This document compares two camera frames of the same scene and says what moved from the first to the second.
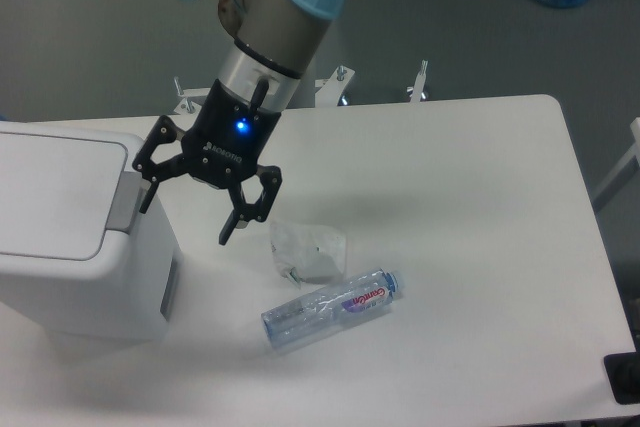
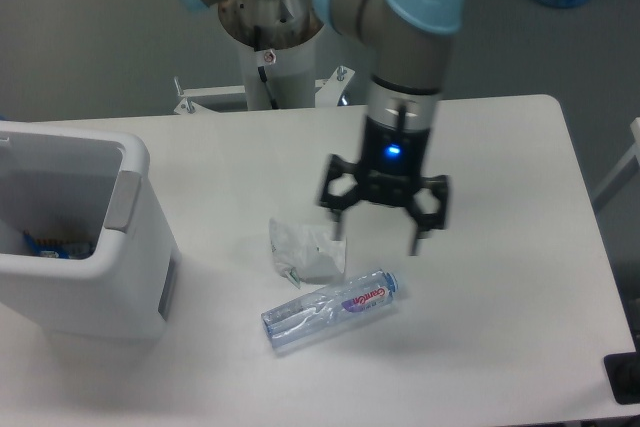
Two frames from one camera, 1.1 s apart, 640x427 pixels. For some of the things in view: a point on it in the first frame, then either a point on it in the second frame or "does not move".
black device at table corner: [623, 371] does not move
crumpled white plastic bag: [309, 253] does not move
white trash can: [79, 261] does not move
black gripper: [222, 149] to [392, 163]
